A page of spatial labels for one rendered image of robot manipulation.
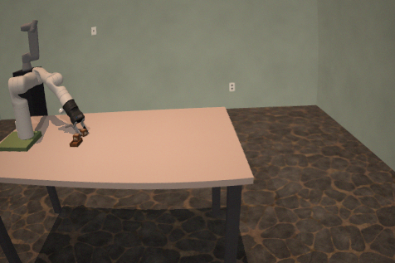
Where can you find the brown rectangular tray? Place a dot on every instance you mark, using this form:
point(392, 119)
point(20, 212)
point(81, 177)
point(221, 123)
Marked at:
point(75, 144)

